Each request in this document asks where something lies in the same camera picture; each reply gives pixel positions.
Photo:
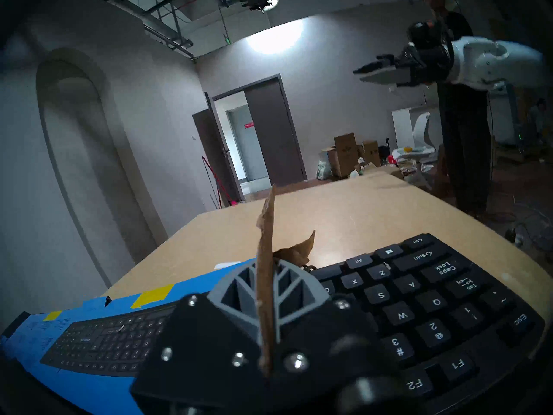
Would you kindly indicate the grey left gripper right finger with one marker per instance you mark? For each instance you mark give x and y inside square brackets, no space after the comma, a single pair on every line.
[319,345]

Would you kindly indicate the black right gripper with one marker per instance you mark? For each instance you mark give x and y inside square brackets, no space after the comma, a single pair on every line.
[427,66]

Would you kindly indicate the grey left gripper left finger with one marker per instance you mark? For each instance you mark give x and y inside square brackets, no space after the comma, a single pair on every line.
[203,353]

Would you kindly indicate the black computer keyboard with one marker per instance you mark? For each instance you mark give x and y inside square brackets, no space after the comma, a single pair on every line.
[432,306]

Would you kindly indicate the blue cardboard keyboard box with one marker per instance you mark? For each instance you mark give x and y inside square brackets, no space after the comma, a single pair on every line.
[26,336]

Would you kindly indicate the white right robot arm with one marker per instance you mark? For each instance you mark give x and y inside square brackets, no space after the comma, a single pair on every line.
[488,62]

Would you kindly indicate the white moulded chair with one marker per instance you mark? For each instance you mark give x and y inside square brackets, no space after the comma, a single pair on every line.
[421,133]

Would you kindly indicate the person in black clothes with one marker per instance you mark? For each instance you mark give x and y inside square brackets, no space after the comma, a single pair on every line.
[466,150]

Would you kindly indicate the white printed sack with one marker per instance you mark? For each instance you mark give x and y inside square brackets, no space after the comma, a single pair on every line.
[324,171]

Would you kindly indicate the dark brown door leaf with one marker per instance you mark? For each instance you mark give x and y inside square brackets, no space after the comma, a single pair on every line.
[276,133]
[216,150]

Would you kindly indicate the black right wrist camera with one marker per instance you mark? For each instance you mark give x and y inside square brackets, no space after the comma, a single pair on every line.
[423,31]

